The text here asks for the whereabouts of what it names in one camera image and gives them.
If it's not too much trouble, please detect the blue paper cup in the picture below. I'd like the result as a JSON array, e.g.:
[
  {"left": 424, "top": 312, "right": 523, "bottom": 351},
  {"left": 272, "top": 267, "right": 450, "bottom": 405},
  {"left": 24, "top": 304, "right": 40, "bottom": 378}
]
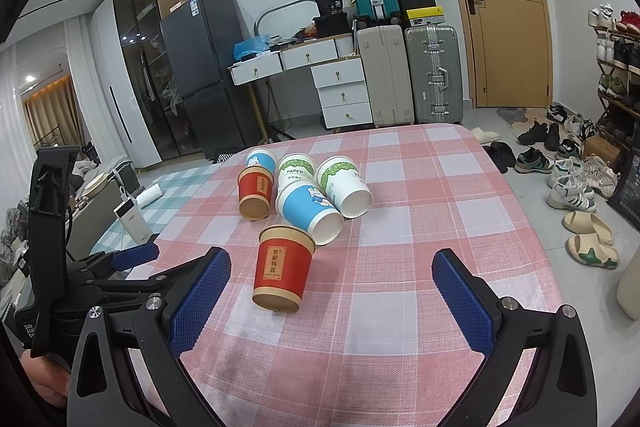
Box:
[
  {"left": 245, "top": 147, "right": 278, "bottom": 176},
  {"left": 276, "top": 180, "right": 344, "bottom": 246}
]

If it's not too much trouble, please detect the blue paper cup far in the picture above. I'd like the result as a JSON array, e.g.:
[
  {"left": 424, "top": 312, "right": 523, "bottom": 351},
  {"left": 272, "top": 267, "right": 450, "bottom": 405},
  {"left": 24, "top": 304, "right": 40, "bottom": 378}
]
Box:
[{"left": 245, "top": 147, "right": 278, "bottom": 176}]

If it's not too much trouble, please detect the beige suitcase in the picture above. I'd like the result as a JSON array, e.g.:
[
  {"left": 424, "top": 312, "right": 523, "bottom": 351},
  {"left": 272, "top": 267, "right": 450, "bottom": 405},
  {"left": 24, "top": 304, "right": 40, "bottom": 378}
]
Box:
[{"left": 357, "top": 25, "right": 414, "bottom": 128}]

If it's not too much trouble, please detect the beige slippers pair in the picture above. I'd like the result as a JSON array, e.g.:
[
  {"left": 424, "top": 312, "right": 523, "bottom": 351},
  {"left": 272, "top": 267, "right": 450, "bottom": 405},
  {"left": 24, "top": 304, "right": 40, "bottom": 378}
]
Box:
[{"left": 562, "top": 211, "right": 620, "bottom": 270}]

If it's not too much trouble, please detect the silver suitcase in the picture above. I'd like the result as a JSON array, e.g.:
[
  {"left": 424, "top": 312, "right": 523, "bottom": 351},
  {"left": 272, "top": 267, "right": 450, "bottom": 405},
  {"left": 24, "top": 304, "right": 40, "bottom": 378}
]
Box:
[{"left": 405, "top": 25, "right": 463, "bottom": 124}]

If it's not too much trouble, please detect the teal checkered tablecloth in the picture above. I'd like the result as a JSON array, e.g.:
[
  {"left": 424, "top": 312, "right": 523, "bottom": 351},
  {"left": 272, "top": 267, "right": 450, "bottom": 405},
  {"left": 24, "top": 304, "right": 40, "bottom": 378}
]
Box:
[{"left": 90, "top": 164, "right": 221, "bottom": 255}]

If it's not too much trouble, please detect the glass display cabinet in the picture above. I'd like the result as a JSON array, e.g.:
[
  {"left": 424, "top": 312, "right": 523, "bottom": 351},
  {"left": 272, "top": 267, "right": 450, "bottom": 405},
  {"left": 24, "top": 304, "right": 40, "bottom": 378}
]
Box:
[{"left": 112, "top": 0, "right": 200, "bottom": 160}]

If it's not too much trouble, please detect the blue paper cup near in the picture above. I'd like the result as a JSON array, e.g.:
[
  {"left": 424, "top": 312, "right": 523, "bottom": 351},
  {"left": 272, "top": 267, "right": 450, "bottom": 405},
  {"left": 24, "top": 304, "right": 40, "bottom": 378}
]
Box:
[{"left": 276, "top": 180, "right": 344, "bottom": 246}]

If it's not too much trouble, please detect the green paper cup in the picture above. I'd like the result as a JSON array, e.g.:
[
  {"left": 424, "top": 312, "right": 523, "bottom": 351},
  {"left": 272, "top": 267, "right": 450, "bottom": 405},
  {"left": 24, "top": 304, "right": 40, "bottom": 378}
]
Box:
[
  {"left": 278, "top": 153, "right": 316, "bottom": 188},
  {"left": 316, "top": 156, "right": 373, "bottom": 219}
]

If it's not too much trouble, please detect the shoe rack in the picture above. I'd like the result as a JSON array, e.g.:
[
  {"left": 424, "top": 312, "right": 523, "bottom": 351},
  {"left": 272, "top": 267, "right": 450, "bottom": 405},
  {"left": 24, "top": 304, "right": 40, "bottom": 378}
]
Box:
[{"left": 587, "top": 3, "right": 639, "bottom": 166}]

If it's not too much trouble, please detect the person's left hand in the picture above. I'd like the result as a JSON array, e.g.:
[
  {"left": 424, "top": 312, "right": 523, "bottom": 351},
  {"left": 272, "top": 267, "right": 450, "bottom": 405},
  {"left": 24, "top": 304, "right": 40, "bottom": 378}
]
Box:
[{"left": 20, "top": 350, "right": 70, "bottom": 407}]

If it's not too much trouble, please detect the red paper cup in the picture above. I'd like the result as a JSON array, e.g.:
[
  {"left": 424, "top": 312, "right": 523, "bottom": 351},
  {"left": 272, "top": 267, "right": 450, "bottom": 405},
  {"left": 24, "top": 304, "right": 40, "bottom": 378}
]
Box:
[
  {"left": 252, "top": 225, "right": 316, "bottom": 313},
  {"left": 238, "top": 166, "right": 273, "bottom": 221}
]

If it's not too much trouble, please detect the white drawer desk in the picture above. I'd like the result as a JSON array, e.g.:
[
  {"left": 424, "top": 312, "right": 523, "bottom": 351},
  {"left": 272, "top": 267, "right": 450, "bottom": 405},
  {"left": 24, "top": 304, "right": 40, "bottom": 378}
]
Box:
[{"left": 230, "top": 34, "right": 373, "bottom": 130}]

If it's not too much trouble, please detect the wooden door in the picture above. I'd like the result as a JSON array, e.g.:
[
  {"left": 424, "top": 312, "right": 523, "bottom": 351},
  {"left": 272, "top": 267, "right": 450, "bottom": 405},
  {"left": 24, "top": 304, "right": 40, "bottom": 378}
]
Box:
[{"left": 458, "top": 0, "right": 553, "bottom": 107}]

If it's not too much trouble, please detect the green paper cup right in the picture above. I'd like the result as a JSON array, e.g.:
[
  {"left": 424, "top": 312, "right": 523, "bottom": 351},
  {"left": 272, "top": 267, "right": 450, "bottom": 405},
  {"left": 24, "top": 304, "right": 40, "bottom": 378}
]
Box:
[{"left": 316, "top": 156, "right": 373, "bottom": 219}]

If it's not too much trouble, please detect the pink checkered tablecloth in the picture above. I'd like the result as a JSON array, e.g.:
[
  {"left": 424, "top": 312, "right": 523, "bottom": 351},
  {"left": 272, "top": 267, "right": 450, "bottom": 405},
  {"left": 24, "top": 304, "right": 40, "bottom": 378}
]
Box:
[{"left": 132, "top": 124, "right": 562, "bottom": 426}]

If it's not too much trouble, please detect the green paper cup left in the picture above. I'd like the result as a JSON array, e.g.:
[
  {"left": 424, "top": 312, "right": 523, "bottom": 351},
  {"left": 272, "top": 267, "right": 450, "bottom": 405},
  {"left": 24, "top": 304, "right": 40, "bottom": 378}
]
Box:
[{"left": 278, "top": 153, "right": 316, "bottom": 188}]

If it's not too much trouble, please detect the white power bank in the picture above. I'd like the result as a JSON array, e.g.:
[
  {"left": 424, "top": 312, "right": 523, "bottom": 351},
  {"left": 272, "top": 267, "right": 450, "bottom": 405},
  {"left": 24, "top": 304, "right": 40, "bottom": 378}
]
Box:
[{"left": 114, "top": 198, "right": 153, "bottom": 245}]

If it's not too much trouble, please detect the blue plastic bag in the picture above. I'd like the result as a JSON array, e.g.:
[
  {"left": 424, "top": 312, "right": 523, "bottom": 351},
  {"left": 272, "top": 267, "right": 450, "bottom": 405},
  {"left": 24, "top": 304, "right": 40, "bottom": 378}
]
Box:
[{"left": 233, "top": 34, "right": 271, "bottom": 62}]

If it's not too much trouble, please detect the black refrigerator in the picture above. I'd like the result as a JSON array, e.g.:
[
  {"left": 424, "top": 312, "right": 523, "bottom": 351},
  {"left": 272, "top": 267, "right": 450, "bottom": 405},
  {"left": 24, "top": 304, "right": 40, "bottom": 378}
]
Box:
[{"left": 160, "top": 0, "right": 262, "bottom": 160}]

